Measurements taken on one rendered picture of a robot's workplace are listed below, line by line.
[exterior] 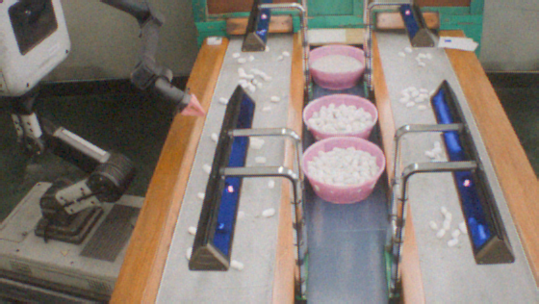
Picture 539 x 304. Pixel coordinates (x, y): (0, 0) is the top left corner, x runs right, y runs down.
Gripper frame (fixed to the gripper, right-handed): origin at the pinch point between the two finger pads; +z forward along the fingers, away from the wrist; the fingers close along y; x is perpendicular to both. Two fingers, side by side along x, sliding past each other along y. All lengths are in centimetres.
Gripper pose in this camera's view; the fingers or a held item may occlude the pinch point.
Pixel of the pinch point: (202, 114)
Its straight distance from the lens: 201.4
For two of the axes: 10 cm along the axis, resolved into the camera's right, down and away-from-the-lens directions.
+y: 0.7, -5.8, 8.1
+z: 8.1, 5.0, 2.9
